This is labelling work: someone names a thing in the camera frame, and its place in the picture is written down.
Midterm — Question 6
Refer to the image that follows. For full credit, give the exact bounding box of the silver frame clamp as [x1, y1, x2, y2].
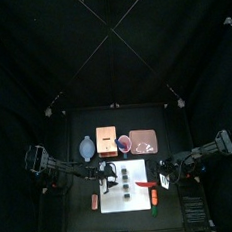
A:
[222, 16, 232, 27]
[176, 97, 187, 109]
[43, 106, 54, 118]

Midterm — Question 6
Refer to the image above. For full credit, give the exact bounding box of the pink square plate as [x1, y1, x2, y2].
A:
[127, 127, 160, 157]

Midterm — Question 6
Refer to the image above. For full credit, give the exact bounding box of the red toy knife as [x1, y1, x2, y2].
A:
[134, 179, 159, 189]

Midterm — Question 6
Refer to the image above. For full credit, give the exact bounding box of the blue spoon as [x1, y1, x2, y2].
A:
[114, 137, 126, 152]

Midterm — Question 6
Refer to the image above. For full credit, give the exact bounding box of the black printed sheet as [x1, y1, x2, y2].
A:
[181, 193, 209, 231]

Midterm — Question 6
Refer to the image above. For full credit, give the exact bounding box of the wooden box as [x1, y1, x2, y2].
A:
[94, 125, 120, 159]

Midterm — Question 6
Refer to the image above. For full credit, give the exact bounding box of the white cutting board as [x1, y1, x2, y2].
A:
[95, 157, 152, 215]

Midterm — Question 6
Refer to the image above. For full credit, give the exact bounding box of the light blue bowl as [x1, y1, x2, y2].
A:
[77, 134, 98, 164]

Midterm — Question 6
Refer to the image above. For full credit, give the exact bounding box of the orange toy carrot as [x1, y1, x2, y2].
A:
[148, 187, 161, 219]

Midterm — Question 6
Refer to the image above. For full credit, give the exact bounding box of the salmon pink toy food piece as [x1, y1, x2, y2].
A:
[89, 193, 100, 212]

